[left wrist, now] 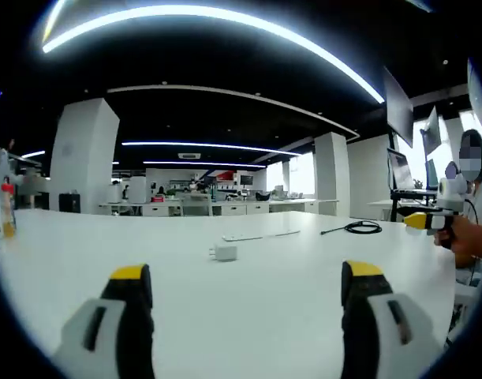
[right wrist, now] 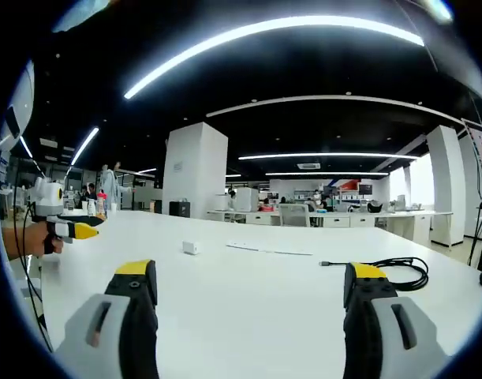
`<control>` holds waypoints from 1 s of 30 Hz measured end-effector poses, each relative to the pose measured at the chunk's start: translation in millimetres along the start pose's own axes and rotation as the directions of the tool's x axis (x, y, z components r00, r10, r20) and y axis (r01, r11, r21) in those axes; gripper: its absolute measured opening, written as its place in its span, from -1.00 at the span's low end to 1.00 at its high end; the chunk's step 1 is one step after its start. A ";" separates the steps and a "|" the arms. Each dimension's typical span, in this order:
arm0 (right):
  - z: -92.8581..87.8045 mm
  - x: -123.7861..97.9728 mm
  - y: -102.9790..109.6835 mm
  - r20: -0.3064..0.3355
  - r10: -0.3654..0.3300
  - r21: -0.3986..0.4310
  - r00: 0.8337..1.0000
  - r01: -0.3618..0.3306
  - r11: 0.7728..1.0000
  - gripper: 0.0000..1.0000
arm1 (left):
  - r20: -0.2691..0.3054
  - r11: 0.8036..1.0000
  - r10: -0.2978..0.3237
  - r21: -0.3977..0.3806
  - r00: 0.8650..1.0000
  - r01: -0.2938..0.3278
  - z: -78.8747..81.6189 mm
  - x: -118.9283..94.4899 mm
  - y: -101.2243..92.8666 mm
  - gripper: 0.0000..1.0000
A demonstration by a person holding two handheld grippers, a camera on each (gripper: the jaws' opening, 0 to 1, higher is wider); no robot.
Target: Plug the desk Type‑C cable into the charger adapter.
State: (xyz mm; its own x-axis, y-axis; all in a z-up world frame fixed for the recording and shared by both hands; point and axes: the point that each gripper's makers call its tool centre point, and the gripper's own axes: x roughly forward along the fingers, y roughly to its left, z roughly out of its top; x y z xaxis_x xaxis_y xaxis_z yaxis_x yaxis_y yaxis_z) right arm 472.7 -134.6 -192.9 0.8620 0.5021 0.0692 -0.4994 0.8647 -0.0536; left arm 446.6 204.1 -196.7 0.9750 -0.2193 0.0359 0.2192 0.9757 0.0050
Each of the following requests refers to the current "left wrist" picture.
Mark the white desk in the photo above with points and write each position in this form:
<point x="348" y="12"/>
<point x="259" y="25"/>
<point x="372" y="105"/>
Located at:
<point x="264" y="296"/>

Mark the small tilted monitor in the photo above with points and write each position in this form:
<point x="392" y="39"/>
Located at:
<point x="430" y="132"/>

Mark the open laptop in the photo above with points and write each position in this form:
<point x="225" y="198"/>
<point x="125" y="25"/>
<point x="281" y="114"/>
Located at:
<point x="400" y="169"/>

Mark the white chair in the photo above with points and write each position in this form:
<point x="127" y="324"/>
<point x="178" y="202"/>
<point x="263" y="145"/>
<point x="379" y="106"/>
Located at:
<point x="465" y="292"/>

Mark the small potted plant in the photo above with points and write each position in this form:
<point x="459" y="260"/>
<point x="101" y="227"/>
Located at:
<point x="418" y="184"/>

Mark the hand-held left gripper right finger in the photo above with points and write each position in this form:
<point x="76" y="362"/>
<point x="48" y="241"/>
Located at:
<point x="382" y="339"/>

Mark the black equipment stand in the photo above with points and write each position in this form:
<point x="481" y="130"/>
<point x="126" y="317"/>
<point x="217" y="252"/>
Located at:
<point x="412" y="194"/>

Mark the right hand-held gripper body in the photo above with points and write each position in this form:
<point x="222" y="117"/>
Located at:
<point x="453" y="193"/>

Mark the white charger adapter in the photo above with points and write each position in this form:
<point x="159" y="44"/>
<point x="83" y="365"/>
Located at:
<point x="226" y="253"/>

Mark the row of white cabinets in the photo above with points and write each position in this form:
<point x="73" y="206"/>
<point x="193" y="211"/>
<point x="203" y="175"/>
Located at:
<point x="232" y="208"/>

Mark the person's right hand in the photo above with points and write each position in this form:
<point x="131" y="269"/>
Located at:
<point x="457" y="235"/>

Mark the white flat desk panel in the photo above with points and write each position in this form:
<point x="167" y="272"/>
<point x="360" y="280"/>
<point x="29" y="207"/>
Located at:
<point x="240" y="237"/>

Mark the person's head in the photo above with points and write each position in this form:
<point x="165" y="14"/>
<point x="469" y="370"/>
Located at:
<point x="471" y="136"/>

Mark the black box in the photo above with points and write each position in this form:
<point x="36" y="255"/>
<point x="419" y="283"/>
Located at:
<point x="69" y="203"/>

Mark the large dark monitor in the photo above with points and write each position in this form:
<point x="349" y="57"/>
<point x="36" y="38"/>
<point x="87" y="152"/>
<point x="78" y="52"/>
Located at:
<point x="398" y="106"/>

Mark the orange white drink bottle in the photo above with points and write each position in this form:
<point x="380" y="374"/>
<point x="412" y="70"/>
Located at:
<point x="8" y="213"/>

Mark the grey curved screen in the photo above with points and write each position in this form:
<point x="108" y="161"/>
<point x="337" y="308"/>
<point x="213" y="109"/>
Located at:
<point x="481" y="91"/>

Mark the ceiling air vent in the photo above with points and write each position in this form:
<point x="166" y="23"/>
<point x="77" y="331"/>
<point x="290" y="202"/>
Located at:
<point x="189" y="155"/>

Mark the white ceiling light strip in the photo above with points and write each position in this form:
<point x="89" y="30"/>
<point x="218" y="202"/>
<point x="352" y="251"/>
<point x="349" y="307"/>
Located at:
<point x="209" y="12"/>
<point x="209" y="145"/>
<point x="205" y="163"/>

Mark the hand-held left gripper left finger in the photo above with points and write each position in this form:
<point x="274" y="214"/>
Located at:
<point x="106" y="339"/>

